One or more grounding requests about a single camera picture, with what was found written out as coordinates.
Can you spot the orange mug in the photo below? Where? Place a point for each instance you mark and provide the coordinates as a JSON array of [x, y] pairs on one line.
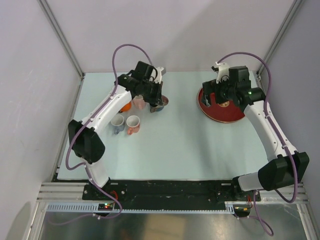
[[126, 107]]

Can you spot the brown mug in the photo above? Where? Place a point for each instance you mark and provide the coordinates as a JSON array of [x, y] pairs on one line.
[[164, 101]]

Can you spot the left aluminium frame post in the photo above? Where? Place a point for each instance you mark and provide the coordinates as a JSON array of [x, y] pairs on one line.
[[49, 14]]

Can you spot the grey mug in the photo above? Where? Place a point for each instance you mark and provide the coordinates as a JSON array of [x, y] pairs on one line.
[[118, 123]]

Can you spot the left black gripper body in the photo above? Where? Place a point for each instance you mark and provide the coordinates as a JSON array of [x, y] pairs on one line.
[[151, 92]]

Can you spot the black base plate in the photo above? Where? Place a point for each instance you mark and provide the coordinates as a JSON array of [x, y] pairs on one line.
[[170, 195]]

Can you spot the right aluminium frame post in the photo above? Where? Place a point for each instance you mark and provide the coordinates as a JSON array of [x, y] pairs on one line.
[[284, 27]]

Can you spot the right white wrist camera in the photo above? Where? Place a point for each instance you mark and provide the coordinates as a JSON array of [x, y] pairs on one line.
[[222, 71]]

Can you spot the aluminium frame post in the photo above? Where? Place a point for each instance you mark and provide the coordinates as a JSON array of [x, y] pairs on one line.
[[49, 14], [284, 27]]

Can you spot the red round tray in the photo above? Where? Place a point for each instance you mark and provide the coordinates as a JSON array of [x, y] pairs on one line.
[[225, 112]]

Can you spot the blue mug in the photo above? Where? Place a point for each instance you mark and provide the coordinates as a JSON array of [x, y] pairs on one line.
[[154, 109]]

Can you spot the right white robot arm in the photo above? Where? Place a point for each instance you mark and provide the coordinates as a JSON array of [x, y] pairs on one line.
[[286, 166]]

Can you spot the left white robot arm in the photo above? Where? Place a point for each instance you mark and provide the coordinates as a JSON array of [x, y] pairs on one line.
[[84, 136]]

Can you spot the aluminium rail bar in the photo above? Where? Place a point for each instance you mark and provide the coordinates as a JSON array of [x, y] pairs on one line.
[[287, 192]]

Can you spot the pale pink cup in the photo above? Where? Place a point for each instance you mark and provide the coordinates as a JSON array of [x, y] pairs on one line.
[[139, 102]]

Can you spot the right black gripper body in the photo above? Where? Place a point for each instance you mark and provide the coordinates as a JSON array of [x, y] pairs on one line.
[[223, 91]]

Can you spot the pink mug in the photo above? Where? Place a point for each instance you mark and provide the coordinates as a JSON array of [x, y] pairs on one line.
[[133, 124]]

